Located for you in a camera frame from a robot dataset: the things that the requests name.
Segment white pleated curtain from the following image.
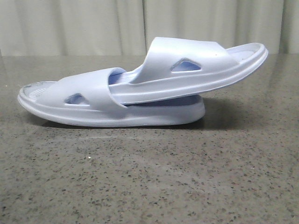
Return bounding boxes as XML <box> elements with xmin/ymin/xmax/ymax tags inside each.
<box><xmin>0</xmin><ymin>0</ymin><xmax>299</xmax><ymax>56</ymax></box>

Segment light blue slipper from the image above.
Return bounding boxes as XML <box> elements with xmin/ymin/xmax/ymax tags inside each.
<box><xmin>109</xmin><ymin>37</ymin><xmax>268</xmax><ymax>105</ymax></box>
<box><xmin>18</xmin><ymin>68</ymin><xmax>205</xmax><ymax>127</ymax></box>

